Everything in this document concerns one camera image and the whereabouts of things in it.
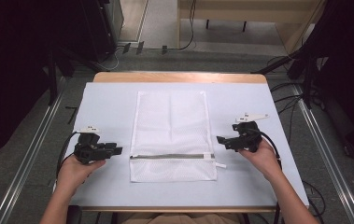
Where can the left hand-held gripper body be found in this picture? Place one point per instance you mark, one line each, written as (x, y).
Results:
(88, 151)

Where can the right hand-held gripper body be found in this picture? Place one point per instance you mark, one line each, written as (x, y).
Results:
(248, 137)

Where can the white mesh laundry bag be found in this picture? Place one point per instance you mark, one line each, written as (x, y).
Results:
(171, 130)

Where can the person's right hand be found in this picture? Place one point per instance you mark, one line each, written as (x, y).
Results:
(263, 158)

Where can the person's left hand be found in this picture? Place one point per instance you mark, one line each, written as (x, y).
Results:
(73, 174)

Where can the light blue table mat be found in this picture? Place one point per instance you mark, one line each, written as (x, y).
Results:
(109, 105)

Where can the black floor tape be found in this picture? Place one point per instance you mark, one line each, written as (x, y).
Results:
(73, 113)

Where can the black chair part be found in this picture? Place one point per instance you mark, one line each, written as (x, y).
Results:
(73, 215)

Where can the wooden table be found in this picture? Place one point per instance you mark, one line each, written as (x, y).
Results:
(177, 77)

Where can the black stand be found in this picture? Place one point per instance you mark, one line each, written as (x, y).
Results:
(305, 68)
(53, 77)

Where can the person's tan pants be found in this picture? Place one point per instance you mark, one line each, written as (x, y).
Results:
(177, 219)

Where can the dark curtain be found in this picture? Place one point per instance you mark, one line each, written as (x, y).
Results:
(349, 77)
(9, 77)

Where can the black cabinet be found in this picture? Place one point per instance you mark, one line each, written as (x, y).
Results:
(103, 28)

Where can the light wooden bench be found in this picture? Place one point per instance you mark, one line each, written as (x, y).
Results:
(246, 11)

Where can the metal floor rail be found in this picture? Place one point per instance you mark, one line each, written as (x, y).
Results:
(327, 158)
(25, 161)

